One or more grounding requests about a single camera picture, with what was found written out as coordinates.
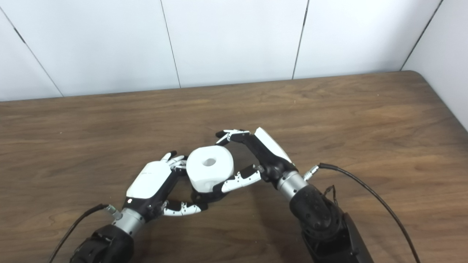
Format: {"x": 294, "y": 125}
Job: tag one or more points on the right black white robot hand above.
{"x": 272, "y": 157}

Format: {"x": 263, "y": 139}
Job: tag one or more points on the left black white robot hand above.
{"x": 150, "y": 180}

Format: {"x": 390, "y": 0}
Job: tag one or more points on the round white piece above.
{"x": 204, "y": 175}

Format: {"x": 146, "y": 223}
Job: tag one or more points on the black flanged holder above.
{"x": 208, "y": 196}

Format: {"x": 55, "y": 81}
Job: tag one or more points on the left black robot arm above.
{"x": 106, "y": 246}

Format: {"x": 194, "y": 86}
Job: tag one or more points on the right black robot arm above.
{"x": 325, "y": 226}

